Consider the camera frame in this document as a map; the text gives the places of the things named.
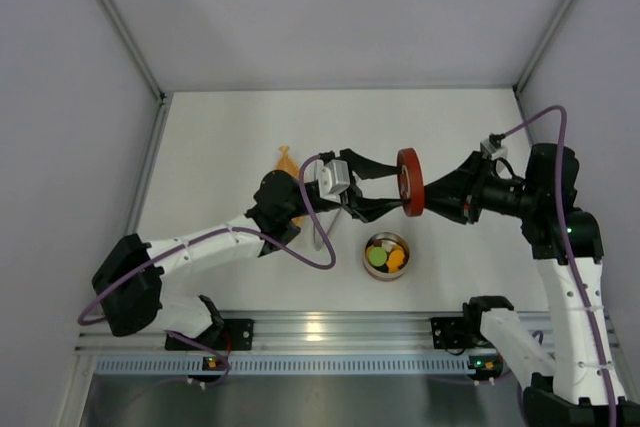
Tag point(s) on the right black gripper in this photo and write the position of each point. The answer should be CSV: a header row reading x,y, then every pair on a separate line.
x,y
473,190

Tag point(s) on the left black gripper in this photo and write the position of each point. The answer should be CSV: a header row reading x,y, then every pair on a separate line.
x,y
351,187

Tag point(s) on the red round lid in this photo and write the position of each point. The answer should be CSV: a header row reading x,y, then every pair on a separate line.
x,y
410,182

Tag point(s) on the white food cube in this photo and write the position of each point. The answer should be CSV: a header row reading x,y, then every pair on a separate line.
x,y
387,246

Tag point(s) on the green round food piece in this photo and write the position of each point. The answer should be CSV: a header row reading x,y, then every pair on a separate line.
x,y
376,257

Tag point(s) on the steel serving tongs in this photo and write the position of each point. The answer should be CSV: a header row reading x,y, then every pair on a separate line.
x,y
328,222

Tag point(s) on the orange food chunk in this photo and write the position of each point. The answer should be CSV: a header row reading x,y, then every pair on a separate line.
x,y
395,260

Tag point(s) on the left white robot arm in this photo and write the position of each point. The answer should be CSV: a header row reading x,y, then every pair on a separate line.
x,y
140,283

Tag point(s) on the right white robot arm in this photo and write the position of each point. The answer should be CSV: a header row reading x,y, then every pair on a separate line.
x,y
577,384

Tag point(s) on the round steel lunch box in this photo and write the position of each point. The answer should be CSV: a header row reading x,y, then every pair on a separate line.
x,y
382,274

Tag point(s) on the orange leaf-shaped plate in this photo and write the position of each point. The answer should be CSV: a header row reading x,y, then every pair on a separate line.
x,y
287,164

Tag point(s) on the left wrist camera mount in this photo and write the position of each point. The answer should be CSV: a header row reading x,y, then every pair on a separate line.
x,y
333,179

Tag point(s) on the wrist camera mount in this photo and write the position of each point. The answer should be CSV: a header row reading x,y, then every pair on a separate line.
x,y
492,147
333,179

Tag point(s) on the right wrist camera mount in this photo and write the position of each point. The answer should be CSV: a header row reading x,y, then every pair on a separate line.
x,y
492,147

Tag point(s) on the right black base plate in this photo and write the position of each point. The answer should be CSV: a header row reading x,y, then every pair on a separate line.
x,y
453,334

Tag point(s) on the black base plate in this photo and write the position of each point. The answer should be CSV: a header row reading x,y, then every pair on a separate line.
x,y
453,334
230,335

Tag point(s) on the aluminium front rail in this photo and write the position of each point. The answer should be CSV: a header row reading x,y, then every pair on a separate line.
x,y
293,333

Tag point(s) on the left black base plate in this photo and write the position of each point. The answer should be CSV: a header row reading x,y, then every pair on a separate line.
x,y
230,335

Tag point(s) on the slotted grey cable duct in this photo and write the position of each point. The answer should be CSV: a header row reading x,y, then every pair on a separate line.
x,y
255,365

